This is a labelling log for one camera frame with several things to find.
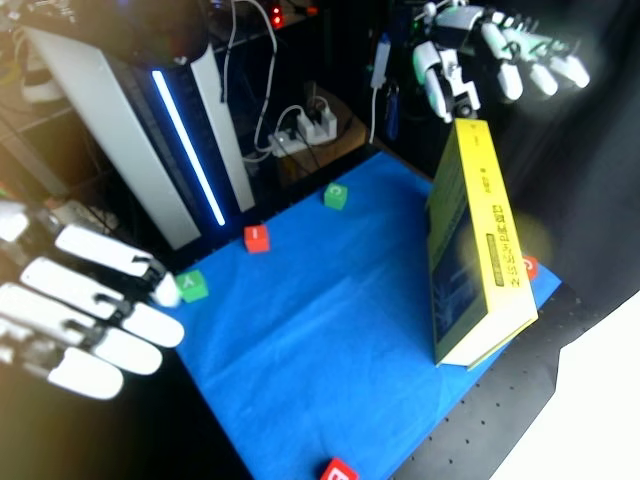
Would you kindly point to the red letter B block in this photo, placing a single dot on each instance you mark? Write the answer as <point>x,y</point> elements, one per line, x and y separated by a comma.
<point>339,471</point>

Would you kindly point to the brown wooden stand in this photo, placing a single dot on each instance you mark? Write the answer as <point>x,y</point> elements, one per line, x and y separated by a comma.
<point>345,135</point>

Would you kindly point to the green letter Y block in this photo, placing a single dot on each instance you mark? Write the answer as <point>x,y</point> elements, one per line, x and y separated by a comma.
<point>192,286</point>

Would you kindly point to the red letter G block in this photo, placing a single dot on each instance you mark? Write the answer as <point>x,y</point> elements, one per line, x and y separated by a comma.
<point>531,267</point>

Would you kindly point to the robot hand white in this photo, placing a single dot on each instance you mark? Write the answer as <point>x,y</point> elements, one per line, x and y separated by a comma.
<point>460,25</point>
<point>65,285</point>

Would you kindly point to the yellow book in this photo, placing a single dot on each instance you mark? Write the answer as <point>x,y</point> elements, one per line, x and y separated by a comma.
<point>492,225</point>

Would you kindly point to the white column blue light strip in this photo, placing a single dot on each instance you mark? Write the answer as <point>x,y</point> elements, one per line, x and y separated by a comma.
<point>125,130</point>

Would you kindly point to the black device red lights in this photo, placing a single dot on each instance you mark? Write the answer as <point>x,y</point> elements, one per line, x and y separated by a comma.
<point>280,15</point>

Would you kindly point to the blue cloth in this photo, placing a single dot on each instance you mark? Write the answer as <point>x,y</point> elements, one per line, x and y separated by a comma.
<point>320,325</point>

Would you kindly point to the white plug adapter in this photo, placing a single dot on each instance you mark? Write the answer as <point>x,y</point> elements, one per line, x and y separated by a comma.
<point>317,125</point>

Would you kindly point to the white hanging dongle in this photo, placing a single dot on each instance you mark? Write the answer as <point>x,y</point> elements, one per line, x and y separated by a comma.
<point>382,60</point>

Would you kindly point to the green letter C block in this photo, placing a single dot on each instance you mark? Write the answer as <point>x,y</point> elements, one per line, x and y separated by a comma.
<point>335,196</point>

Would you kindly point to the white power strip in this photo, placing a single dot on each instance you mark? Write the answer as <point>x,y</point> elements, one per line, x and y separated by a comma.
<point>287,145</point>

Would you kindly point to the red letter I block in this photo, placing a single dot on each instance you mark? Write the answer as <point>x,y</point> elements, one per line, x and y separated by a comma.
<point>257,239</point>

